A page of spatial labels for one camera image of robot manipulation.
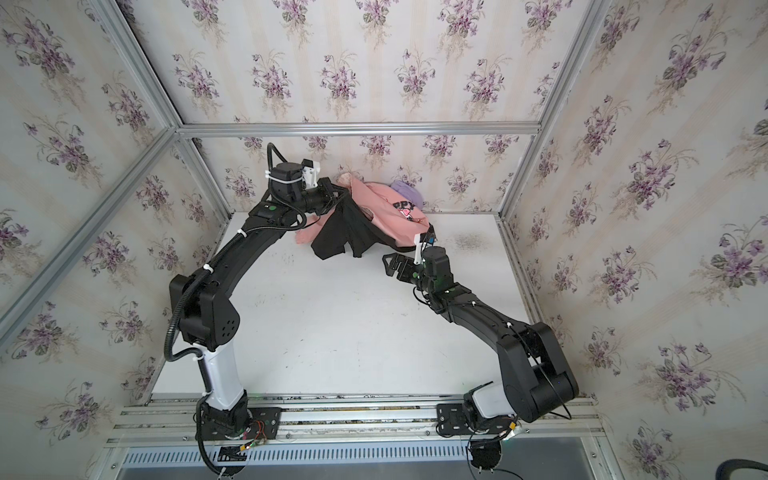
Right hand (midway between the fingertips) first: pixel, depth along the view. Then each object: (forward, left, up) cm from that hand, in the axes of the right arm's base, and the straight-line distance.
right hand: (390, 262), depth 85 cm
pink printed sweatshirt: (+23, -1, -4) cm, 23 cm away
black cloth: (+11, +12, +3) cm, 17 cm away
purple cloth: (+38, -8, -5) cm, 39 cm away
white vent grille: (-44, -2, -18) cm, 47 cm away
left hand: (+14, +11, +17) cm, 25 cm away
